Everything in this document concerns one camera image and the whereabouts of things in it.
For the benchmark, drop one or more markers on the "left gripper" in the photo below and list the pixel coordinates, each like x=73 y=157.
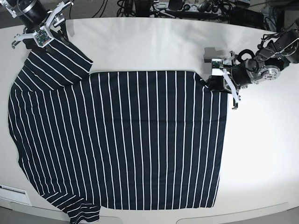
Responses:
x=223 y=83

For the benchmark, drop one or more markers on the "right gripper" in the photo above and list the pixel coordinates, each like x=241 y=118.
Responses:
x=56 y=20

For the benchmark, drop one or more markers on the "navy white striped T-shirt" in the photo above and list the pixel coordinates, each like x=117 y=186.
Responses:
x=123 y=140

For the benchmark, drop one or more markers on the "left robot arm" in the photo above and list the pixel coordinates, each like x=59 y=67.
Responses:
x=275 y=53

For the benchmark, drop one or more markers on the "black box on floor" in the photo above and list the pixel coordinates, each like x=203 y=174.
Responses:
x=247 y=18

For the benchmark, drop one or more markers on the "grey power strip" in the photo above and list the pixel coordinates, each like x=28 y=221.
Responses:
x=188 y=8

